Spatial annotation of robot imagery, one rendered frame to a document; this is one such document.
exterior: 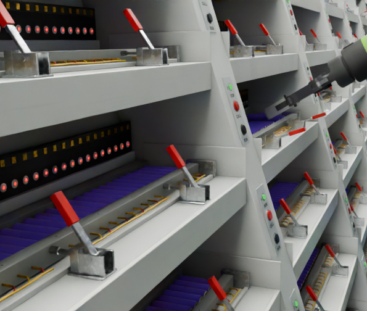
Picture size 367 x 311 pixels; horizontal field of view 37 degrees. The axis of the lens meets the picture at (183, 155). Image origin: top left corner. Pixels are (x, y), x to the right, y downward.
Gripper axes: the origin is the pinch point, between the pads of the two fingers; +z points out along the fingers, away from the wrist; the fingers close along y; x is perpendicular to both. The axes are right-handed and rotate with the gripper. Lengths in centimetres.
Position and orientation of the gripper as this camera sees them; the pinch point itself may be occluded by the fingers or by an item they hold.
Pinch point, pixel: (278, 107)
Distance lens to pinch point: 145.0
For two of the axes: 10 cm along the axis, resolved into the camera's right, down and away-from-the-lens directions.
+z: -7.7, 4.5, 4.6
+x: 4.9, 8.7, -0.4
